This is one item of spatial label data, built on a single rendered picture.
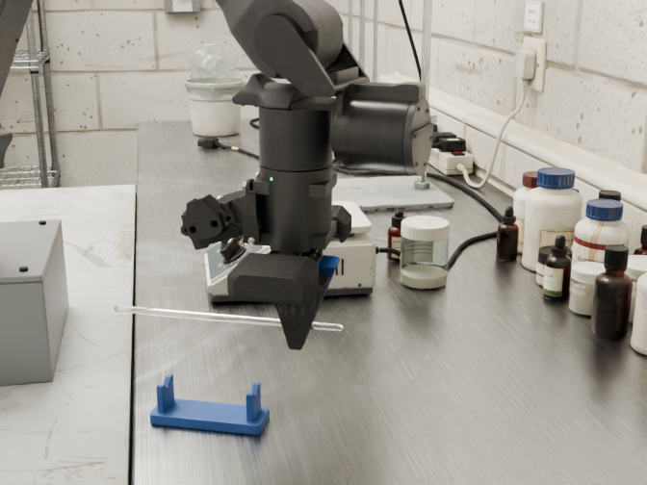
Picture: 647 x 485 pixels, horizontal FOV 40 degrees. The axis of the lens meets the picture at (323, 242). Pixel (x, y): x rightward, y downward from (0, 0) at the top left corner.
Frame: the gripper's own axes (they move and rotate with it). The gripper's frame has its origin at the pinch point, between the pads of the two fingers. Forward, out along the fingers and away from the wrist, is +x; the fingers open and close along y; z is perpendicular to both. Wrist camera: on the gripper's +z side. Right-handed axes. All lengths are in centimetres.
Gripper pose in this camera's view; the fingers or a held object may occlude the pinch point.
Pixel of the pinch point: (296, 308)
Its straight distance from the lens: 73.4
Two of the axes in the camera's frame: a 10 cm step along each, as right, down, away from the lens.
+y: -1.9, 2.9, -9.4
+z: -9.8, -0.6, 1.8
